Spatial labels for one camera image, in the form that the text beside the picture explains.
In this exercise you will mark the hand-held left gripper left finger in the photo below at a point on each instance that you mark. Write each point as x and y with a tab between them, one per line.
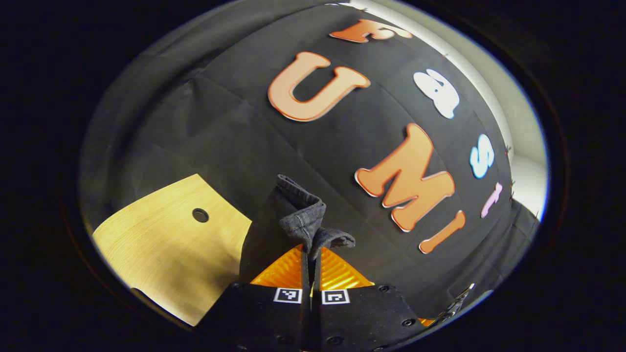
264	318

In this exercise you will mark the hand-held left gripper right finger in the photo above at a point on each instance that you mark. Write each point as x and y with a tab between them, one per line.
367	318

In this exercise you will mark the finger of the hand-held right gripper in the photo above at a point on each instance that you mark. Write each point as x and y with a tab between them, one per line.
455	305

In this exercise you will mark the dark grey jeans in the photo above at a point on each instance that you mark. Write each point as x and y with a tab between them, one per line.
274	230

